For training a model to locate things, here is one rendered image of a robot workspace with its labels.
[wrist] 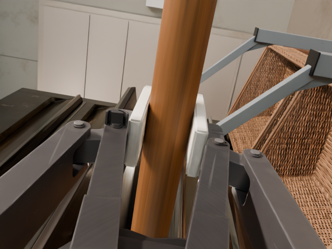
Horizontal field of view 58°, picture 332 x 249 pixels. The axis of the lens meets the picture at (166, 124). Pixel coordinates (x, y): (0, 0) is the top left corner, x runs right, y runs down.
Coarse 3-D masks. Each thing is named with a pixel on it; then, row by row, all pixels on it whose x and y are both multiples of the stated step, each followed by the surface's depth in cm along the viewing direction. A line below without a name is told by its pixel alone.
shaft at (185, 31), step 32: (192, 0) 16; (160, 32) 18; (192, 32) 16; (160, 64) 18; (192, 64) 17; (160, 96) 18; (192, 96) 18; (160, 128) 19; (160, 160) 20; (160, 192) 21; (160, 224) 22
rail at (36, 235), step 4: (128, 88) 169; (124, 92) 163; (124, 96) 156; (120, 100) 150; (120, 104) 144; (116, 108) 139; (104, 124) 121; (52, 212) 71; (48, 220) 69; (44, 224) 67; (40, 228) 66; (40, 232) 65; (36, 236) 64; (32, 240) 63; (36, 240) 63; (28, 244) 62; (32, 244) 62; (24, 248) 61; (28, 248) 61
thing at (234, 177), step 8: (208, 128) 19; (216, 128) 19; (208, 136) 18; (216, 136) 18; (232, 152) 16; (232, 160) 15; (240, 160) 16; (200, 168) 17; (232, 168) 15; (240, 168) 15; (232, 176) 15; (240, 176) 15; (248, 176) 15; (232, 184) 16; (240, 184) 15; (248, 184) 15
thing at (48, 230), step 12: (132, 96) 162; (120, 108) 138; (132, 108) 162; (84, 180) 85; (72, 192) 78; (84, 192) 85; (60, 204) 74; (72, 204) 76; (60, 216) 69; (72, 216) 76; (48, 228) 66; (60, 228) 69; (72, 228) 76; (48, 240) 63; (60, 240) 69
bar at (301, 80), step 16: (256, 32) 97; (272, 32) 97; (240, 48) 100; (256, 48) 101; (304, 48) 98; (320, 48) 98; (224, 64) 103; (320, 64) 53; (288, 80) 56; (304, 80) 55; (320, 80) 56; (272, 96) 57; (240, 112) 58; (256, 112) 58; (224, 128) 60; (176, 208) 43; (176, 224) 40
